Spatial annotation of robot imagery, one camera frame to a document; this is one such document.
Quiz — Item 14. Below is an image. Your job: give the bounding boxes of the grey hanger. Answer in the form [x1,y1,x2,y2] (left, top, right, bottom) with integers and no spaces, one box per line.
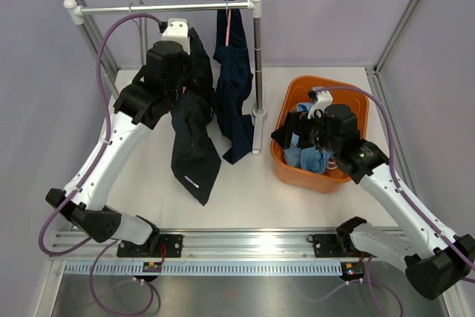
[132,18,148,65]

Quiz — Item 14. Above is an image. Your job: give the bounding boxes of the navy blue shorts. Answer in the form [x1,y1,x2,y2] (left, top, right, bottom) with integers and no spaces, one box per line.
[213,9,254,164]

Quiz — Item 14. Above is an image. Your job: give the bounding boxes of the orange plastic basket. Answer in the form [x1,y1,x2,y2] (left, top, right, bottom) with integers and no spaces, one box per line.
[270,75,370,194]

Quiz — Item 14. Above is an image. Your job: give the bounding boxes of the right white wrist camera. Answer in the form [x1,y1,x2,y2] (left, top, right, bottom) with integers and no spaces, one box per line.
[307,87,333,119]

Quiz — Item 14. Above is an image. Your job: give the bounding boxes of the black mounting plate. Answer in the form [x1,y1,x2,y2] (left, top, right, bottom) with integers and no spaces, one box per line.
[307,233,354,258]
[117,233,183,258]

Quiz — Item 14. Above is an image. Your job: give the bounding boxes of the white slotted cable duct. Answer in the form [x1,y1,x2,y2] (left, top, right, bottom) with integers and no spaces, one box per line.
[65,261,343,276]

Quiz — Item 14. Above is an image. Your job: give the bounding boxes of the silver clothes rack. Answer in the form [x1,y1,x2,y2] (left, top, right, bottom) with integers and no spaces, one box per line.
[63,0,267,155]

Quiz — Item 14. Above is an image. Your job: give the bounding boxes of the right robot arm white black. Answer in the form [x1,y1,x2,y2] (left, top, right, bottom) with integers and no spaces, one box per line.
[271,104,474,300]

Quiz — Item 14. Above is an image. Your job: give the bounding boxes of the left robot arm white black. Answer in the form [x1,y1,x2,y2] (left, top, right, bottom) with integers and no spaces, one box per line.
[45,41,191,257]

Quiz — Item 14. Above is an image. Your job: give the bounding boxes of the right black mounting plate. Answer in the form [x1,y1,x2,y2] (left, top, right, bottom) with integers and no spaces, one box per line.
[307,233,354,258]

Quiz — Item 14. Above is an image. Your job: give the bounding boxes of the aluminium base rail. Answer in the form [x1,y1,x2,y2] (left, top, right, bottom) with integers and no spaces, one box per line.
[47,228,453,263]

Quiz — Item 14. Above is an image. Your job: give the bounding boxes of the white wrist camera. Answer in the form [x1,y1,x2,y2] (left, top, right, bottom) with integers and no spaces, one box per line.
[307,87,333,119]
[159,18,191,55]

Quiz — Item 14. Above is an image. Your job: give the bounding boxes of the pink hanger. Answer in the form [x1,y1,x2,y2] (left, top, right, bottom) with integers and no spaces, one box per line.
[225,1,232,47]

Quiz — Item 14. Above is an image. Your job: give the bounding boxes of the black shorts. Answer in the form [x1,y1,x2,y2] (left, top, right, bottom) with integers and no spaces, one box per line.
[171,27,221,206]

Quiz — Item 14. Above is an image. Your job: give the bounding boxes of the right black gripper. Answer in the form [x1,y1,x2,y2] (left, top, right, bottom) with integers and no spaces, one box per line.
[272,108,341,154]

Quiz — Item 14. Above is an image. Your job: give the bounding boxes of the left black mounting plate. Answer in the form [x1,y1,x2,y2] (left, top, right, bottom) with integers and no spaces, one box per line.
[117,233,183,258]

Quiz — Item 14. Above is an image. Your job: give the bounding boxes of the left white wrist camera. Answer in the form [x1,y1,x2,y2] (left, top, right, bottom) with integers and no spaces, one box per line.
[159,18,191,55]

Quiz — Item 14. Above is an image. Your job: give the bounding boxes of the light blue shorts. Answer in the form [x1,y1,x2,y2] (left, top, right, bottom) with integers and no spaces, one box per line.
[282,100,330,175]

